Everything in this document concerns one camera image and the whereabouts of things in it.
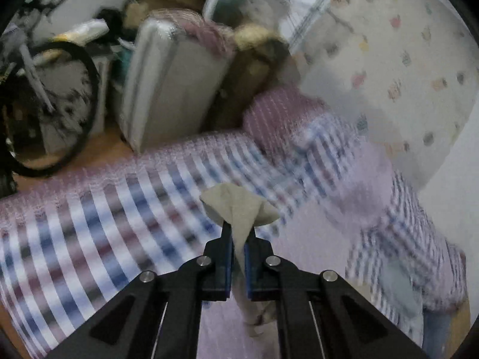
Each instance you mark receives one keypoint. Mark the bicycle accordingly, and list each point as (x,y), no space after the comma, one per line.
(94,93)

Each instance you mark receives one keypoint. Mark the wooden bed frame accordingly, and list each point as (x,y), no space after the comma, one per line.
(462,318)

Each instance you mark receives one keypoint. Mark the white plastic bag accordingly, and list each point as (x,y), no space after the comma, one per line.
(82,30)

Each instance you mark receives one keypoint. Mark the khaki shirt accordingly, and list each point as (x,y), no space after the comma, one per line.
(239,209)

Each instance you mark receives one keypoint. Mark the brown bag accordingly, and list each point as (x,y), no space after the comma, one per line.
(250,74)

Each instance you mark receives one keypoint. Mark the checkered quilt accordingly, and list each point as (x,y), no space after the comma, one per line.
(374,164)

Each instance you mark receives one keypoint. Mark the pineapple print wall cloth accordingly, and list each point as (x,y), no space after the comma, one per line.
(411,45)

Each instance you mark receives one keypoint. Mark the black clothes rack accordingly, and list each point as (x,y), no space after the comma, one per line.
(310,11)

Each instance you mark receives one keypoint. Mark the silver suitcase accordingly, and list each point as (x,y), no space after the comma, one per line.
(168,82)

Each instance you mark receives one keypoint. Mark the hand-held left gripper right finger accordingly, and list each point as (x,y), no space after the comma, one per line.
(250,269)

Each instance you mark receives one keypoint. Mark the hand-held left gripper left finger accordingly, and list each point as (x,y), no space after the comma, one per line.
(225,269)

